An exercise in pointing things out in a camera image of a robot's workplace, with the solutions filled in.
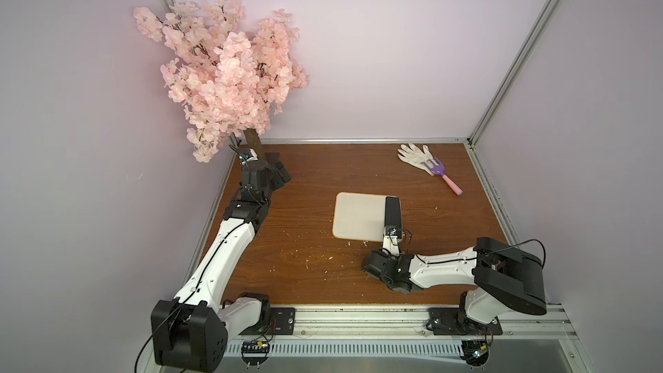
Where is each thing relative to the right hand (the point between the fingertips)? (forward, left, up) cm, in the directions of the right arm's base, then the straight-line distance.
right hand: (382, 246), depth 88 cm
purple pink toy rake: (+36, -27, 0) cm, 45 cm away
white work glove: (+42, -18, 0) cm, 45 cm away
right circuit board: (-29, -24, -2) cm, 37 cm away
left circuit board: (-31, +39, -3) cm, 50 cm away
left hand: (+15, +37, +25) cm, 47 cm away
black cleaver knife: (+12, -5, 0) cm, 13 cm away
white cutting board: (+12, +8, -1) cm, 14 cm away
